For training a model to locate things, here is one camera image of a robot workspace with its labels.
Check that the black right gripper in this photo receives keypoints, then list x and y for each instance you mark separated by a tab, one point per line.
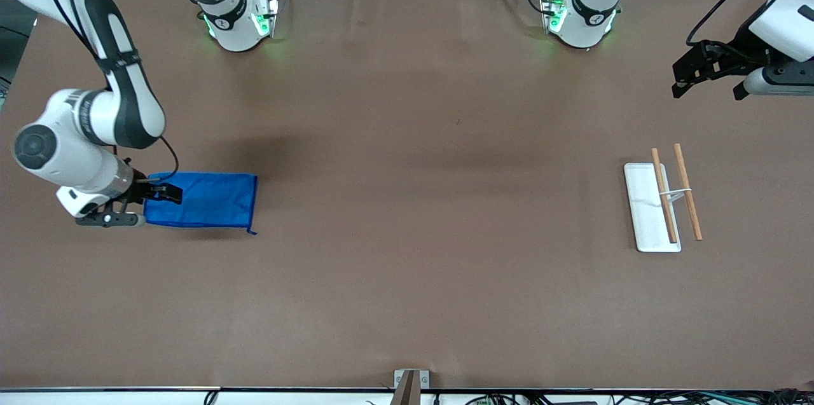
141	187

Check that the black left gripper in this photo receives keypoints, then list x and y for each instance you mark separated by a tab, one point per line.
741	49

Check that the blue towel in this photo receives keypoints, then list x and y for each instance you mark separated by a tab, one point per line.
210	198

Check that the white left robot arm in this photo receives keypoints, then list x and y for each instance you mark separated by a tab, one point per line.
588	11

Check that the white rack with wooden rods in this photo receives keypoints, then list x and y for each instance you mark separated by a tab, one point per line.
648	214

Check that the grey metal camera bracket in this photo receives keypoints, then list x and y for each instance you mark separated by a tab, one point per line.
411	383

